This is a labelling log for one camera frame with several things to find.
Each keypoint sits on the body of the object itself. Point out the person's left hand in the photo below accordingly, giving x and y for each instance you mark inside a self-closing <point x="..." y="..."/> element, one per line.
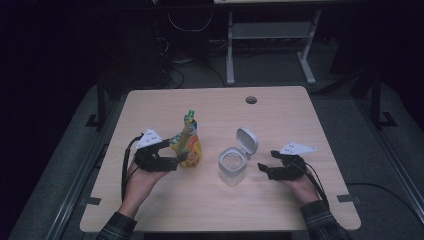
<point x="141" y="186"/>

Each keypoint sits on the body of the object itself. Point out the black metal stand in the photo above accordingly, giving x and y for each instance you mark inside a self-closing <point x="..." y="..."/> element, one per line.
<point x="378" y="100"/>
<point x="100" y="103"/>

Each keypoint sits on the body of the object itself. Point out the clear container with grey lid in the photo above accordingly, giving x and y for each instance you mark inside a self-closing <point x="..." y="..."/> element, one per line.
<point x="233" y="166"/>

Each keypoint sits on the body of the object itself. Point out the grey tape piece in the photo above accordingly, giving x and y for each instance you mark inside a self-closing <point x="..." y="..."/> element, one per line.
<point x="346" y="198"/>
<point x="92" y="201"/>

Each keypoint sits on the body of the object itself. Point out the person's right hand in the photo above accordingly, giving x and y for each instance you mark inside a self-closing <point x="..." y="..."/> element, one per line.
<point x="301" y="190"/>

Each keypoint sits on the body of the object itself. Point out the white metal desk frame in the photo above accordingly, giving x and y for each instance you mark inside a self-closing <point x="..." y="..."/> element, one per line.
<point x="271" y="31"/>

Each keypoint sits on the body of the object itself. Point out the yellow printed seasoning bag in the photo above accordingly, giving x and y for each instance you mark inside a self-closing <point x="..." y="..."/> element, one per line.
<point x="191" y="146"/>

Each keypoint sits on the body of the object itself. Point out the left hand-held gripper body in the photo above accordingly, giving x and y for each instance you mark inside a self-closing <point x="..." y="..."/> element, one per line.
<point x="150" y="156"/>

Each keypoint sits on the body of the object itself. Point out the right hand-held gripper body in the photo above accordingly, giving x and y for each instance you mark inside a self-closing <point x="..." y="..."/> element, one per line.
<point x="290" y="166"/>

